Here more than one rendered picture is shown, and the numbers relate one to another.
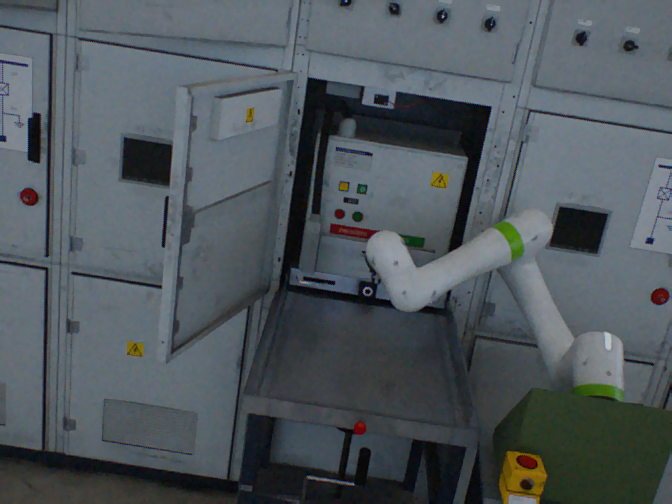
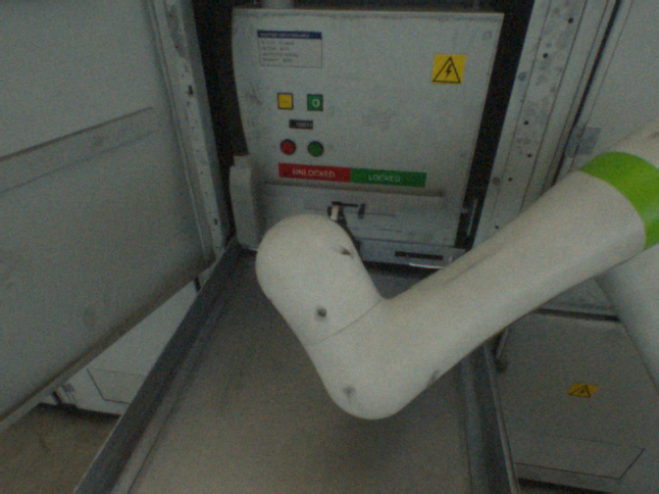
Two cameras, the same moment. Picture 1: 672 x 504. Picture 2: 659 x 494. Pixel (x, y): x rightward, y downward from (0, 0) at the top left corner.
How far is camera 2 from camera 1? 1.67 m
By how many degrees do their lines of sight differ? 18
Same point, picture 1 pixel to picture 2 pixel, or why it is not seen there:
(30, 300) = not seen: outside the picture
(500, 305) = not seen: hidden behind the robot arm
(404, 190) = (385, 96)
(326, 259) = (283, 214)
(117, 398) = (98, 368)
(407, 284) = (356, 370)
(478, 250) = (554, 246)
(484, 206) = (534, 110)
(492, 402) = (531, 380)
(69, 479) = (83, 432)
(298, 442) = not seen: hidden behind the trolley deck
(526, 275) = (643, 259)
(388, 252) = (298, 286)
